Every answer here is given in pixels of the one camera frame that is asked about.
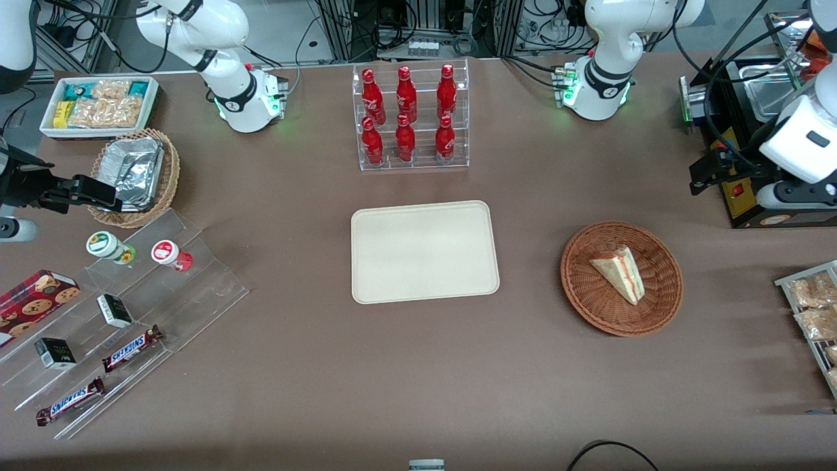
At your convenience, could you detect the small black box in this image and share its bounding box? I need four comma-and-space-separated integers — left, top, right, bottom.
96, 294, 135, 330
33, 337, 78, 371

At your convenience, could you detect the red cola bottle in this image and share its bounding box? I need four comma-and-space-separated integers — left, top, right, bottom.
396, 65, 419, 124
362, 68, 387, 126
436, 63, 458, 120
435, 114, 456, 165
361, 116, 385, 167
394, 114, 417, 164

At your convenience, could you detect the red cookie box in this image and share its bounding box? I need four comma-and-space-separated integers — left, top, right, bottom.
0, 269, 82, 349

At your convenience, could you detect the Snickers bar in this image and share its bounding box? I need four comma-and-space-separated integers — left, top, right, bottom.
35, 376, 107, 427
101, 324, 165, 374

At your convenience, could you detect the clear acrylic bottle rack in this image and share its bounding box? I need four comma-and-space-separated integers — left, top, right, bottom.
352, 58, 471, 173

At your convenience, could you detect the triangle sandwich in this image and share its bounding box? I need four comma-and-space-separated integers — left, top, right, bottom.
589, 245, 647, 307

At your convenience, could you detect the black countertop appliance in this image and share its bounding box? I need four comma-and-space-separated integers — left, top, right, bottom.
679, 55, 837, 229

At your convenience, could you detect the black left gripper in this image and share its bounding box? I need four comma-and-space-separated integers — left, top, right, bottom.
689, 147, 764, 197

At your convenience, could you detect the clear acrylic stepped stand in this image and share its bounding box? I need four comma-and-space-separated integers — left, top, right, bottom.
0, 208, 250, 441

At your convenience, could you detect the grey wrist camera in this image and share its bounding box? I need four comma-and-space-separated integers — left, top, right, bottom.
0, 218, 39, 243
757, 182, 837, 211

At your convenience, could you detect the beige plastic tray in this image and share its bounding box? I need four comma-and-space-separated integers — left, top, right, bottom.
350, 200, 501, 305

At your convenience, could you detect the clear bag of crackers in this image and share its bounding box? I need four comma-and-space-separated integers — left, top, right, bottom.
92, 80, 134, 101
68, 96, 145, 130

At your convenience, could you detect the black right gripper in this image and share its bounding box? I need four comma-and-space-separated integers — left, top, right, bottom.
0, 136, 126, 215

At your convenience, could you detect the brown wicker basket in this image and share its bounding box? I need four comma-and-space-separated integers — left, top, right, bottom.
560, 221, 685, 338

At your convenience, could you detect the tan wicker basket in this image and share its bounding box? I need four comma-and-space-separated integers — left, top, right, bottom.
86, 128, 182, 230

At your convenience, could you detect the steel appliance pan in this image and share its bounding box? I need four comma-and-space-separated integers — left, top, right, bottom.
744, 64, 806, 124

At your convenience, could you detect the silver foil container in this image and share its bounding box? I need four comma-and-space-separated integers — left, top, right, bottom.
96, 137, 166, 213

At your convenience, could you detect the black cable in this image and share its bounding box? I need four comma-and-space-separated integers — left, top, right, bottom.
566, 440, 662, 471

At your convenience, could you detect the steel shelf with food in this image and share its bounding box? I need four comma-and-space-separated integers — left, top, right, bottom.
764, 9, 837, 87

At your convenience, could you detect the white plastic bin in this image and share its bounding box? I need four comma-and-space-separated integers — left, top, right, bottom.
39, 76, 162, 141

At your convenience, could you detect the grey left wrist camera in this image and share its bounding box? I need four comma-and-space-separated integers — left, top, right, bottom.
757, 182, 837, 211

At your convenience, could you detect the red lid cup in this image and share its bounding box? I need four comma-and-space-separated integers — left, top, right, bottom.
150, 240, 194, 273

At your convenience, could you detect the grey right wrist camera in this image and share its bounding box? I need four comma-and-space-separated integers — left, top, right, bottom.
0, 218, 39, 243

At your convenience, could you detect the green lid cup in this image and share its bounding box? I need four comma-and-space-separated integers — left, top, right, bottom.
86, 231, 137, 266

